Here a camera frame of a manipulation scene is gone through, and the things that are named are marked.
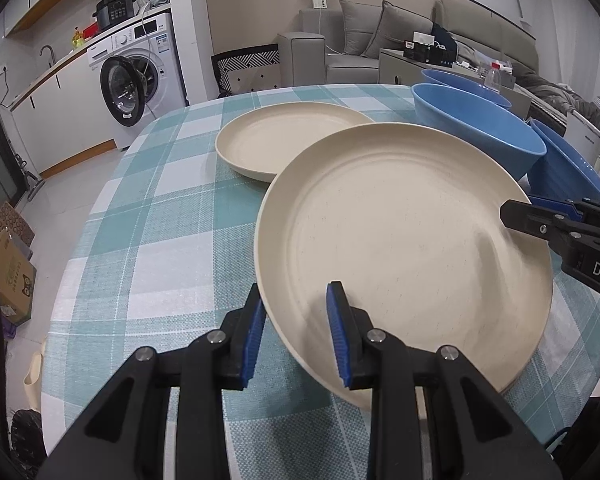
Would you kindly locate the dark clothing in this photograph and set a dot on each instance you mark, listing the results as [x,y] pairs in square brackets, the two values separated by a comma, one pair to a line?
[445,37]

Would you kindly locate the grey cushion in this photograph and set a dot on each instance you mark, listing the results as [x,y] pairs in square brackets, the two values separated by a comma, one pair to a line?
[355,25]
[397,30]

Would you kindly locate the black white patterned mat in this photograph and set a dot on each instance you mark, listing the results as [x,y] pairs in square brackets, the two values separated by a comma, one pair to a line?
[245,70]

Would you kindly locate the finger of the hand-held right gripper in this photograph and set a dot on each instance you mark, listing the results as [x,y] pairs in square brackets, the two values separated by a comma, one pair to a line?
[552,203]
[525,217]

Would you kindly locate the white washing machine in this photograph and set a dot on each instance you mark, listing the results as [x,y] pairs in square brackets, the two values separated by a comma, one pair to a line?
[155,60]

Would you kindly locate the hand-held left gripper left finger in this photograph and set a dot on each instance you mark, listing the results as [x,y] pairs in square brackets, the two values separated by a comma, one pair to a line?
[252,340]

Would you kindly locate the grey blanket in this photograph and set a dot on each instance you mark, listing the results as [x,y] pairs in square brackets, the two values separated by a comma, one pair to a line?
[555,92]

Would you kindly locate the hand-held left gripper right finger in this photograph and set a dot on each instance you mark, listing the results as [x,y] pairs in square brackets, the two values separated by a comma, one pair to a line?
[337,340]

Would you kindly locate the white kitchen counter cabinet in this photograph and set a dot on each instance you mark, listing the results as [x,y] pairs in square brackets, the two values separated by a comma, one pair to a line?
[65,110]

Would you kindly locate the kitchen faucet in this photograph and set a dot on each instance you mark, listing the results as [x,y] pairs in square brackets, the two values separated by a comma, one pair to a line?
[47,52]

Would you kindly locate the clear water bottle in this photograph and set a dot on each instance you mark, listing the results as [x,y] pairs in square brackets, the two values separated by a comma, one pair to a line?
[492,79]

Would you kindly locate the beige side cabinet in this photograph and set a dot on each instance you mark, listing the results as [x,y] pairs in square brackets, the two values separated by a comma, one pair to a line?
[395,67]

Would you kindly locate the white electric kettle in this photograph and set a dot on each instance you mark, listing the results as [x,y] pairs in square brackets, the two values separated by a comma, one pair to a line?
[587,140]

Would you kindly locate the black box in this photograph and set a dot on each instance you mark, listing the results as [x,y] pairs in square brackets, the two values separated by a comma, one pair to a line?
[425,52]

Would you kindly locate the black bag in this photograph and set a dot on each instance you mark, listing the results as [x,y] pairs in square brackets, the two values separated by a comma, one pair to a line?
[27,435]

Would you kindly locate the cream plate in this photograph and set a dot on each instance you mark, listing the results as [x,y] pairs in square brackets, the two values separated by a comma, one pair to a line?
[280,135]
[405,240]

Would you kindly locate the blue bowl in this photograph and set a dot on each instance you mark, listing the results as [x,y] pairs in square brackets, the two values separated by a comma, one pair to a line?
[565,170]
[480,130]
[460,82]

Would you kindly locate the cardboard box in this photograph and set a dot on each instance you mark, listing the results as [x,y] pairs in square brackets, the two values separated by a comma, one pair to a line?
[12,280]

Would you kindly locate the small white box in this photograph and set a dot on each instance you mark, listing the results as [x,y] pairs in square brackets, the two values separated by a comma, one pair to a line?
[423,37]

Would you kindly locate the grey sofa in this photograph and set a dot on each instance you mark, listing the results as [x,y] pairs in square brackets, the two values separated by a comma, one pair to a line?
[305,50]

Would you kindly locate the yellow oil bottle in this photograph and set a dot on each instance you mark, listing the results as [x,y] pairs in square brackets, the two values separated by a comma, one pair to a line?
[79,40]

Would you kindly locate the black pressure cooker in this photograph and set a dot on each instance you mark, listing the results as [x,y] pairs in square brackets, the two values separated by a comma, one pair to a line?
[115,10]

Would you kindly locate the teal checked tablecloth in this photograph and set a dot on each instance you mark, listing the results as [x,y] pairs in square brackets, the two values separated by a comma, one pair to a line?
[155,210]

